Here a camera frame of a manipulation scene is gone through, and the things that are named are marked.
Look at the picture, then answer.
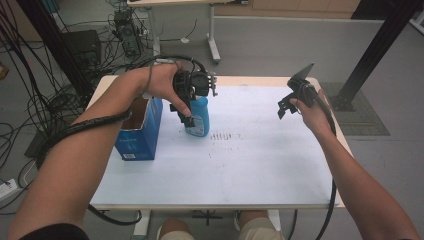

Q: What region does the white desk with legs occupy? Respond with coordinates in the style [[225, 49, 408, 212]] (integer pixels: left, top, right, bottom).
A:
[[126, 0, 250, 65]]

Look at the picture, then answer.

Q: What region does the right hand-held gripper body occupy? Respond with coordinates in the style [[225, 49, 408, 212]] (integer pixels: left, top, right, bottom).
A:
[[287, 62, 322, 109]]

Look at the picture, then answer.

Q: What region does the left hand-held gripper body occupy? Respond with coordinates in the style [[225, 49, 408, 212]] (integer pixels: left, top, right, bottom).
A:
[[172, 69, 218, 102]]

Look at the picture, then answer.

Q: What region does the tangle of black floor cables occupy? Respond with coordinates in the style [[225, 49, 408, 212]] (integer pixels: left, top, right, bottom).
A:
[[0, 0, 101, 188]]

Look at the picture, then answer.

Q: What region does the person's left leg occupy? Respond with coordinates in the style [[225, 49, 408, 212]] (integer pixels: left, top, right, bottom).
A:
[[156, 217, 197, 240]]

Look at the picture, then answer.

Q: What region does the person's right hand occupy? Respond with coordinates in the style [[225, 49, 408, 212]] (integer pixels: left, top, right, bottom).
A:
[[289, 88, 335, 137]]

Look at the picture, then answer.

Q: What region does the person's leg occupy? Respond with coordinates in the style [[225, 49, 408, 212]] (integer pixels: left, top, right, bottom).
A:
[[233, 209, 285, 240], [156, 217, 197, 240]]

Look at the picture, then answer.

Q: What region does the wooden cabinet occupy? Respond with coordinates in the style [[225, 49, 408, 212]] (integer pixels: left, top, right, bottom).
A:
[[213, 0, 362, 20]]

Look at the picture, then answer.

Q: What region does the person's right leg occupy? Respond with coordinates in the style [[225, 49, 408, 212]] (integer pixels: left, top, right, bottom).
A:
[[233, 209, 285, 240]]

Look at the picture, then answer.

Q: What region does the black equipment case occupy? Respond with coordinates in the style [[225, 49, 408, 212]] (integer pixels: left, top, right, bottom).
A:
[[62, 29, 103, 73]]

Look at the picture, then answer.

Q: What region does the person's left hand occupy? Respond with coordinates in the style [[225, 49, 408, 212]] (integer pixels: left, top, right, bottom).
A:
[[142, 62, 193, 118]]

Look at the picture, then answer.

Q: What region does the white table leg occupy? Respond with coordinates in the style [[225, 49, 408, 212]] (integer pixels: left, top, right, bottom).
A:
[[266, 209, 283, 232], [131, 209, 152, 240]]

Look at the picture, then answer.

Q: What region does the blue plastic bottle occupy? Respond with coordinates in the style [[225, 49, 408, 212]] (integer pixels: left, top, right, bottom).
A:
[[184, 95, 211, 138]]

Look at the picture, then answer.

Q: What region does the person's black sleeve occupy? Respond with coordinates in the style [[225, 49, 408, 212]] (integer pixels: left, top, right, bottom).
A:
[[18, 223, 90, 240]]

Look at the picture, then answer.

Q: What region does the blue cardboard box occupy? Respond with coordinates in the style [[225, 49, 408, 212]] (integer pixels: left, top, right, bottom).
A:
[[114, 95, 164, 162]]

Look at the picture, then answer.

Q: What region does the grey floor mat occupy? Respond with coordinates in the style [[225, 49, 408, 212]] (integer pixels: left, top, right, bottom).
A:
[[320, 81, 391, 137]]

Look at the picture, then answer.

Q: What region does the white power strip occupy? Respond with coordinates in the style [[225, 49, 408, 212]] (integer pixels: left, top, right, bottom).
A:
[[0, 178, 20, 202]]

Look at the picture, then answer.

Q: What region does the black metal post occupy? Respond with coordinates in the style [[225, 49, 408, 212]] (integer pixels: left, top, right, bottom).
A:
[[329, 0, 424, 112], [15, 0, 95, 101]]

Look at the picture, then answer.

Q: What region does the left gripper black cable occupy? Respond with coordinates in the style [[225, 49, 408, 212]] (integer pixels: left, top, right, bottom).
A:
[[34, 109, 144, 227]]

